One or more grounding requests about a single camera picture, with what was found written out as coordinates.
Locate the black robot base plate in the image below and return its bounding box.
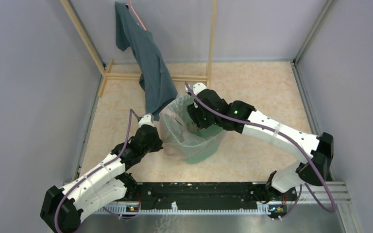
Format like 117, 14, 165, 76
106, 182, 298, 211

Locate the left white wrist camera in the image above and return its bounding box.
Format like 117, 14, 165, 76
138, 114, 155, 127

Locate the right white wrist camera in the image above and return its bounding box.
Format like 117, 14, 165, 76
185, 82, 207, 96

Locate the wooden clothes rack frame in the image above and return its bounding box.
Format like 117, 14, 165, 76
60, 0, 217, 98

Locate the green plastic trash bin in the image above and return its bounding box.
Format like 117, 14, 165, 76
169, 96, 227, 165

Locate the grey slotted cable duct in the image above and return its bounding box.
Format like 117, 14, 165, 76
95, 201, 298, 216

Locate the pink clothes hanger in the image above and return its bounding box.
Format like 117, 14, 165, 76
126, 0, 147, 31

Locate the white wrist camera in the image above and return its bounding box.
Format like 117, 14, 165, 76
138, 114, 155, 127
185, 82, 207, 96

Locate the dark teal hanging cloth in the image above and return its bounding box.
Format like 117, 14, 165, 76
114, 2, 178, 121

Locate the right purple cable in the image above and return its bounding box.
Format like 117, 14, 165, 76
185, 82, 338, 221

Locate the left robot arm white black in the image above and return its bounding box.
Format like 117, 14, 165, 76
40, 124, 162, 233

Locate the pink plastic trash bag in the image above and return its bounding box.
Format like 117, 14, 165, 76
159, 94, 228, 162

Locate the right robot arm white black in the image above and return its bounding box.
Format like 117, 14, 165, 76
186, 83, 334, 200

